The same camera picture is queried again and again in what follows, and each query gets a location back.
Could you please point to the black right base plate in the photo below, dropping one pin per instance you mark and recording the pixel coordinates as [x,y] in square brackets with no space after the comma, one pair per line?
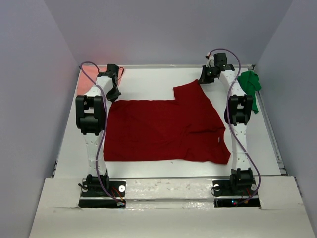
[226,197]

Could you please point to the red t-shirt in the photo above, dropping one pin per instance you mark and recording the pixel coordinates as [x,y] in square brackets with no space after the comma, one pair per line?
[187,128]

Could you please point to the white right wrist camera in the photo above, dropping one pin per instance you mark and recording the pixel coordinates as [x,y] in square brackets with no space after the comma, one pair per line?
[210,61]

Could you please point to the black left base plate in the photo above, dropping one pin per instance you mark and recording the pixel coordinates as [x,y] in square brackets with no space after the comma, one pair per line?
[93,196]

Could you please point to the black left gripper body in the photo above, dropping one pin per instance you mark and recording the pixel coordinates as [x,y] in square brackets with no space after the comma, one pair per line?
[113,93]

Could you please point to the folded pink t-shirt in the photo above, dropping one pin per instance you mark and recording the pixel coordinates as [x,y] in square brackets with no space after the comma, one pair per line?
[84,84]

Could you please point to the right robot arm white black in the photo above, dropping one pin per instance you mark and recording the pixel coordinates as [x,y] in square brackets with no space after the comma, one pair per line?
[237,114]

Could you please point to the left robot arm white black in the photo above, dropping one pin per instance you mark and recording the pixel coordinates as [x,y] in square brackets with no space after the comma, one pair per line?
[91,119]

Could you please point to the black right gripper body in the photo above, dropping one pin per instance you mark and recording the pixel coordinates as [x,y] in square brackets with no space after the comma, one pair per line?
[208,76]

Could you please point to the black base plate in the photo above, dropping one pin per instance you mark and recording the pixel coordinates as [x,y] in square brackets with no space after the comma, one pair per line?
[226,197]
[93,196]

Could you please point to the green t-shirt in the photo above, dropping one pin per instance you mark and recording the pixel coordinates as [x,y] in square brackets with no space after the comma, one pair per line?
[249,82]

